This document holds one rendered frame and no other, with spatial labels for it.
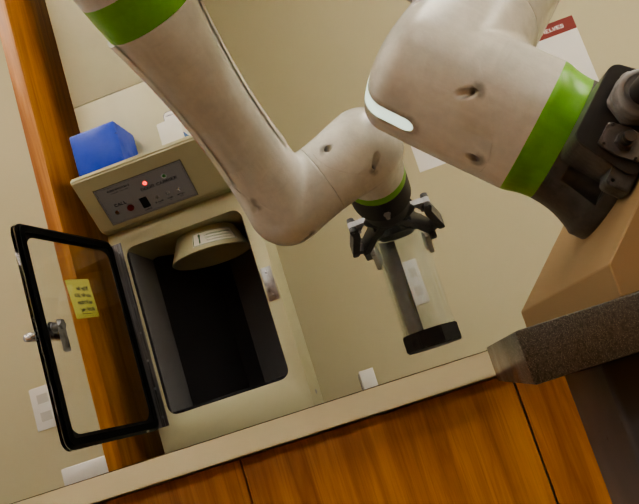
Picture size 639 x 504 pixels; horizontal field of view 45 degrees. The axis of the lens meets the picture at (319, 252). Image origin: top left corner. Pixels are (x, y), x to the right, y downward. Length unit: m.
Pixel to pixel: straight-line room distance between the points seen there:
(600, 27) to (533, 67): 1.43
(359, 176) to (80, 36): 0.99
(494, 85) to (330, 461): 0.74
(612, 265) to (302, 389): 1.01
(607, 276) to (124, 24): 0.55
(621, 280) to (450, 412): 0.67
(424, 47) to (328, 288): 1.32
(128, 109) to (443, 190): 0.79
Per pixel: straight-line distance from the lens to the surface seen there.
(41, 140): 1.72
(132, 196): 1.61
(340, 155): 1.01
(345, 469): 1.26
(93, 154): 1.62
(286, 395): 1.54
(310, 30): 2.17
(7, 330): 2.29
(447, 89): 0.70
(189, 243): 1.65
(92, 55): 1.83
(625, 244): 0.61
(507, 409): 1.24
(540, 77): 0.71
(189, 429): 1.60
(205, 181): 1.58
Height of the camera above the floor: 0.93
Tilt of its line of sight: 11 degrees up
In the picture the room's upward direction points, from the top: 18 degrees counter-clockwise
